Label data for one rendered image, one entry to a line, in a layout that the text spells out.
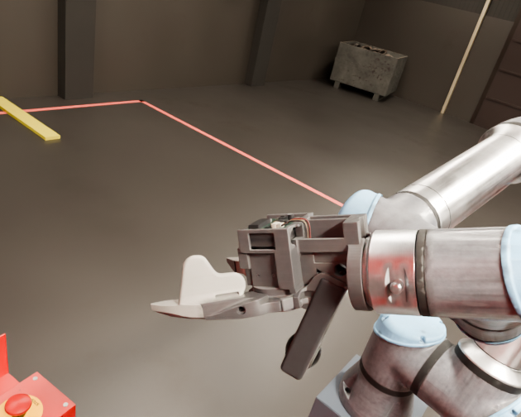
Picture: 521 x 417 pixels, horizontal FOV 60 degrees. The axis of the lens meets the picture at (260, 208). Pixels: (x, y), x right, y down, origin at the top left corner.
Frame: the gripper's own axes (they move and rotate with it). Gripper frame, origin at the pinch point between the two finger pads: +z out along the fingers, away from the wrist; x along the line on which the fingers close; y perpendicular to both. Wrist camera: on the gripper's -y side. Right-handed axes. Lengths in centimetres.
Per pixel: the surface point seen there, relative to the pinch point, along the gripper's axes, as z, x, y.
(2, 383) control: 55, -8, -25
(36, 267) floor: 169, -101, -33
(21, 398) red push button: 39.8, -2.1, -21.4
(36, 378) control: 43.7, -8.0, -21.7
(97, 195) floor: 196, -173, -8
